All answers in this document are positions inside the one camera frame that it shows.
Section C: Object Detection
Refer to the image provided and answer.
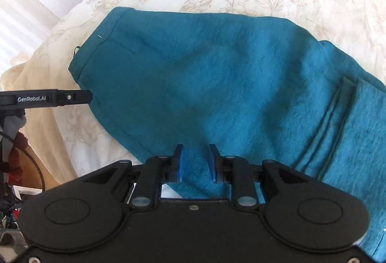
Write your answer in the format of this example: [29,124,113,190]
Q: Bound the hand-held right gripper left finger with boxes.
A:
[81,144,184,210]

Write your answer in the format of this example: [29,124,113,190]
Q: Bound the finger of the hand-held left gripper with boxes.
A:
[57,89,93,107]

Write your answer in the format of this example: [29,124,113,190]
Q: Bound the white curtain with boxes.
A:
[0,0,147,76]

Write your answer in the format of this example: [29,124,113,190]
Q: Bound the black cable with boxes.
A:
[0,129,46,193]

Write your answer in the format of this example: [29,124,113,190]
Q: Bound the teal pants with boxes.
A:
[68,7,386,262]

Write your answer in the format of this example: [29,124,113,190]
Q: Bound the person's red patterned clothing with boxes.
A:
[0,114,29,188]

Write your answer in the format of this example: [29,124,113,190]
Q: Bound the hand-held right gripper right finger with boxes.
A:
[209,144,308,210]

